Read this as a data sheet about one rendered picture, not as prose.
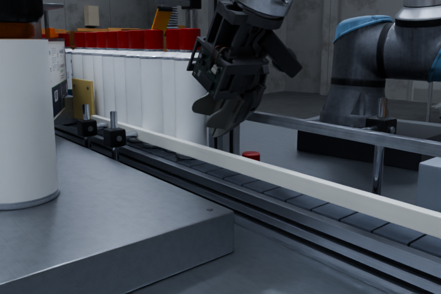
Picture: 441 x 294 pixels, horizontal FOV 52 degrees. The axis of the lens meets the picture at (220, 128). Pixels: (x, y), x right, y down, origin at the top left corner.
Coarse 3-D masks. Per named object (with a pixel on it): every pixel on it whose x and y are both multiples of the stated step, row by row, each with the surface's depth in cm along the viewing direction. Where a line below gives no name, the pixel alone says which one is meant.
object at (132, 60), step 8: (136, 32) 81; (136, 40) 81; (136, 48) 81; (128, 56) 81; (136, 56) 81; (128, 64) 82; (136, 64) 81; (128, 72) 82; (136, 72) 81; (128, 80) 82; (136, 80) 82; (128, 88) 83; (136, 88) 82; (128, 96) 83; (136, 96) 82; (128, 104) 83; (136, 104) 83; (128, 112) 84; (136, 112) 83; (128, 120) 84; (136, 120) 83
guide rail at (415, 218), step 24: (96, 120) 91; (168, 144) 72; (192, 144) 67; (240, 168) 59; (264, 168) 55; (312, 192) 50; (336, 192) 48; (360, 192) 46; (384, 216) 43; (408, 216) 42; (432, 216) 40
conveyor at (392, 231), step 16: (128, 144) 83; (176, 160) 72; (192, 160) 72; (224, 176) 63; (240, 176) 63; (272, 192) 56; (288, 192) 56; (304, 208) 51; (320, 208) 51; (336, 208) 51; (352, 224) 47; (368, 224) 46; (384, 224) 47; (400, 240) 43; (416, 240) 43; (432, 240) 43
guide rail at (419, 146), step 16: (256, 112) 67; (288, 128) 62; (304, 128) 60; (320, 128) 58; (336, 128) 56; (352, 128) 55; (384, 144) 51; (400, 144) 49; (416, 144) 48; (432, 144) 47
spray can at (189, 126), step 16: (192, 32) 69; (192, 48) 69; (176, 64) 70; (176, 80) 71; (192, 80) 69; (176, 96) 71; (192, 96) 70; (176, 112) 72; (192, 112) 70; (176, 128) 72; (192, 128) 71
